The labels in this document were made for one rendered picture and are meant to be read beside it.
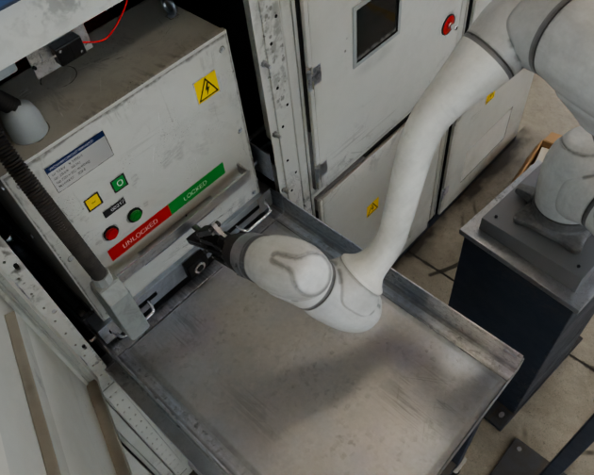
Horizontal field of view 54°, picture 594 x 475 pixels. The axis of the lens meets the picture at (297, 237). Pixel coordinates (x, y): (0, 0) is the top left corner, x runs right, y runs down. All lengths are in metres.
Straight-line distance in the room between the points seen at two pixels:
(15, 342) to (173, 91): 0.52
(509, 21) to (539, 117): 2.23
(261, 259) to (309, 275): 0.10
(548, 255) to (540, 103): 1.76
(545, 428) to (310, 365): 1.13
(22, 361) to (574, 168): 1.15
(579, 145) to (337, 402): 0.77
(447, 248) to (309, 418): 1.42
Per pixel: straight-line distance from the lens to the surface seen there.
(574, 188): 1.44
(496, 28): 0.94
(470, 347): 1.34
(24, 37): 0.91
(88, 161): 1.10
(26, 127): 1.05
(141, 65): 1.15
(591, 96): 0.86
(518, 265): 1.60
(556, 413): 2.27
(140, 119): 1.13
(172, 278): 1.41
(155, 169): 1.20
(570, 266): 1.55
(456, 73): 0.94
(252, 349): 1.33
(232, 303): 1.40
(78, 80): 1.17
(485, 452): 2.16
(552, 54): 0.89
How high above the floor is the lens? 2.03
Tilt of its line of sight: 53 degrees down
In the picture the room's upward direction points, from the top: 8 degrees counter-clockwise
